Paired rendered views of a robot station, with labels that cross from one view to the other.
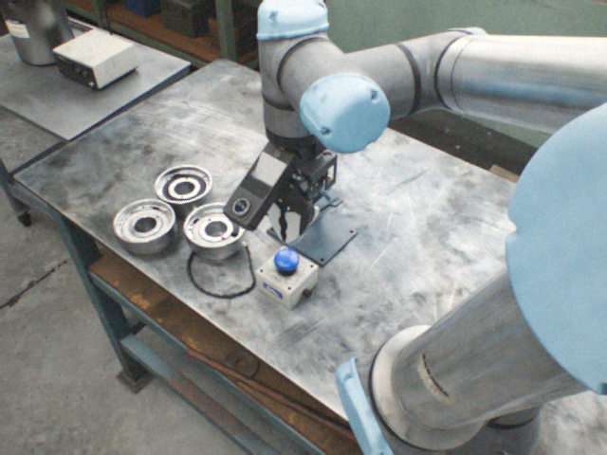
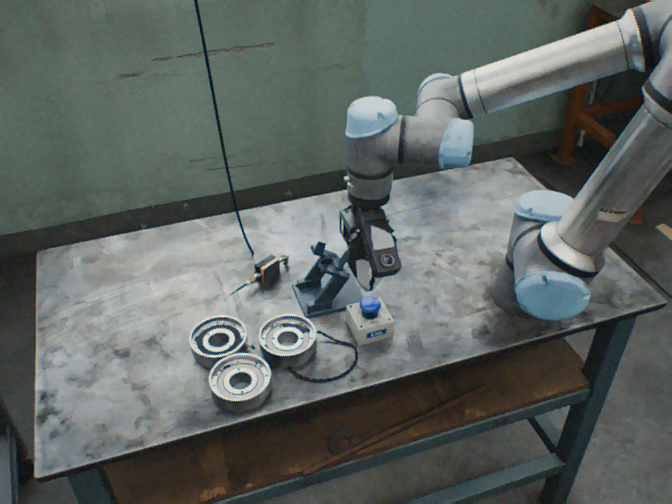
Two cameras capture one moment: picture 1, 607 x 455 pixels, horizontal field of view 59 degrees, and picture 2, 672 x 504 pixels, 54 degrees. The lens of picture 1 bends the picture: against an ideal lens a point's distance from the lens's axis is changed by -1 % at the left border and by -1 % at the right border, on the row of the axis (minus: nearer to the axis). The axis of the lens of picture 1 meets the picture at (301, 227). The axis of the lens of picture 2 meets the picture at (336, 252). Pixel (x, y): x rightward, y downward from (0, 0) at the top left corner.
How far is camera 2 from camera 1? 0.85 m
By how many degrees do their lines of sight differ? 42
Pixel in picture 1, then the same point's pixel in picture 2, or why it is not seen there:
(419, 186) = (333, 223)
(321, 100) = (458, 140)
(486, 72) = (507, 83)
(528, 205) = not seen: outside the picture
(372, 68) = (449, 114)
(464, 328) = (632, 168)
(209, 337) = (299, 454)
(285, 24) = (390, 116)
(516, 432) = not seen: hidden behind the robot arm
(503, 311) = (658, 140)
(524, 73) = (536, 72)
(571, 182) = not seen: outside the picture
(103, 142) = (69, 382)
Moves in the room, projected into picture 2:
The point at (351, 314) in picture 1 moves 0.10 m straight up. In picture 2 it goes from (418, 309) to (422, 271)
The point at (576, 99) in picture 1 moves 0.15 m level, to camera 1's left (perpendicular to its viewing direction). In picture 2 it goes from (574, 69) to (540, 107)
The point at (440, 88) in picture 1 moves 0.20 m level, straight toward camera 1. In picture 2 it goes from (471, 108) to (579, 155)
